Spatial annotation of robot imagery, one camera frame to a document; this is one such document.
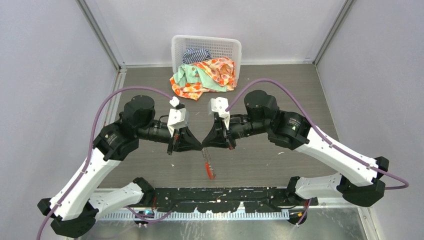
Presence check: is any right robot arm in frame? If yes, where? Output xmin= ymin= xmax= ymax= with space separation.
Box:
xmin=202 ymin=90 xmax=389 ymax=207

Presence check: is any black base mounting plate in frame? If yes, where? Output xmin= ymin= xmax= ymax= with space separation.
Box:
xmin=130 ymin=186 xmax=307 ymax=213

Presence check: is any metal keyring holder red handle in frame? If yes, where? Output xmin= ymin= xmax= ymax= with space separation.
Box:
xmin=201 ymin=147 xmax=216 ymax=180

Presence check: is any white slotted cable duct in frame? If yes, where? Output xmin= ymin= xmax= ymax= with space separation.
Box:
xmin=101 ymin=209 xmax=290 ymax=221

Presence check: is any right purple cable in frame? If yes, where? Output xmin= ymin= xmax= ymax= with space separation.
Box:
xmin=225 ymin=78 xmax=410 ymax=226

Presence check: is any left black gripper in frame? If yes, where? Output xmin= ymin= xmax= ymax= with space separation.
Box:
xmin=136 ymin=119 xmax=203 ymax=155

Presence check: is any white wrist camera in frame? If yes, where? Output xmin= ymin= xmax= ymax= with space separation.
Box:
xmin=167 ymin=96 xmax=189 ymax=137
xmin=207 ymin=97 xmax=231 ymax=130

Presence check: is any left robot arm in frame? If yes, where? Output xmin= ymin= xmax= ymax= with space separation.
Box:
xmin=37 ymin=95 xmax=202 ymax=238

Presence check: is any white plastic laundry basket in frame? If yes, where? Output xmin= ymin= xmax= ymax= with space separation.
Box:
xmin=171 ymin=35 xmax=242 ymax=80

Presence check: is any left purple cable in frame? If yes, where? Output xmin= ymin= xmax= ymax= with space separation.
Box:
xmin=35 ymin=86 xmax=180 ymax=240

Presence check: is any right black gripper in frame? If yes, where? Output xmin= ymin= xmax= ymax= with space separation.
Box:
xmin=201 ymin=114 xmax=269 ymax=150

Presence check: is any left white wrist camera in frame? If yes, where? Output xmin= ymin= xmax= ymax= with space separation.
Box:
xmin=167 ymin=96 xmax=189 ymax=137

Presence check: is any purple cable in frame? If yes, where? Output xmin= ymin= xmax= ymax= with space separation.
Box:
xmin=35 ymin=86 xmax=180 ymax=240
xmin=225 ymin=78 xmax=410 ymax=226

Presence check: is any orange floral cloth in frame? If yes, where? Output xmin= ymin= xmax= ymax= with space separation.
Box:
xmin=169 ymin=57 xmax=237 ymax=101

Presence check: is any blue striped cloth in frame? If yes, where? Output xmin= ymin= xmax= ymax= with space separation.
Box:
xmin=182 ymin=48 xmax=212 ymax=64

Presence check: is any mint green cloth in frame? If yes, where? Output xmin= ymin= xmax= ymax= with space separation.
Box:
xmin=173 ymin=64 xmax=228 ymax=92

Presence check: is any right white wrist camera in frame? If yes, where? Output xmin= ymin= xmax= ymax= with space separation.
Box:
xmin=207 ymin=97 xmax=231 ymax=130

